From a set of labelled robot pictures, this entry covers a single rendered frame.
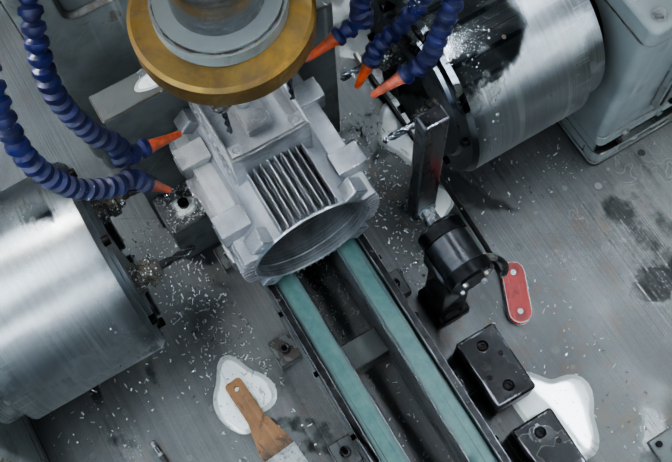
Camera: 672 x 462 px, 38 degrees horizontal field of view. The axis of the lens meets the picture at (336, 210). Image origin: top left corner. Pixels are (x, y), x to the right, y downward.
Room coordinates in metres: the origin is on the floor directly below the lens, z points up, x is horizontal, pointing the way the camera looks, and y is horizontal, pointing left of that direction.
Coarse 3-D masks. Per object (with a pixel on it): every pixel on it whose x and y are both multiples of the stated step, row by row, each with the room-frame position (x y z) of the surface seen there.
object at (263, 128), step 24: (264, 96) 0.54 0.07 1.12; (288, 96) 0.52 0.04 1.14; (216, 120) 0.51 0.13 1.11; (240, 120) 0.50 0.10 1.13; (264, 120) 0.50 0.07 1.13; (288, 120) 0.49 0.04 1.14; (216, 144) 0.48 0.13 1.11; (240, 144) 0.48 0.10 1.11; (264, 144) 0.46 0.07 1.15; (288, 144) 0.47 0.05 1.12; (240, 168) 0.44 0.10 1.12
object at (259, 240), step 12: (180, 120) 0.53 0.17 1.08; (192, 120) 0.53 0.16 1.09; (192, 132) 0.52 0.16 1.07; (348, 180) 0.43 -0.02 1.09; (360, 180) 0.44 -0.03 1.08; (348, 192) 0.42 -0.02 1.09; (360, 192) 0.42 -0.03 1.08; (264, 228) 0.39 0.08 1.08; (360, 228) 0.42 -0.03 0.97; (252, 240) 0.37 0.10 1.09; (264, 240) 0.37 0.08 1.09; (252, 252) 0.36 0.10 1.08; (264, 252) 0.36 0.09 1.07
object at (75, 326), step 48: (0, 192) 0.45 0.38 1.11; (48, 192) 0.42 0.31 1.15; (0, 240) 0.37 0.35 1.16; (48, 240) 0.37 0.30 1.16; (96, 240) 0.36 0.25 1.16; (0, 288) 0.32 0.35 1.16; (48, 288) 0.32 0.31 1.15; (96, 288) 0.31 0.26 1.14; (144, 288) 0.33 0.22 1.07; (0, 336) 0.27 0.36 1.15; (48, 336) 0.27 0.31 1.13; (96, 336) 0.27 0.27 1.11; (144, 336) 0.28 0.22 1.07; (0, 384) 0.23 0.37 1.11; (48, 384) 0.23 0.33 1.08; (96, 384) 0.24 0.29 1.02
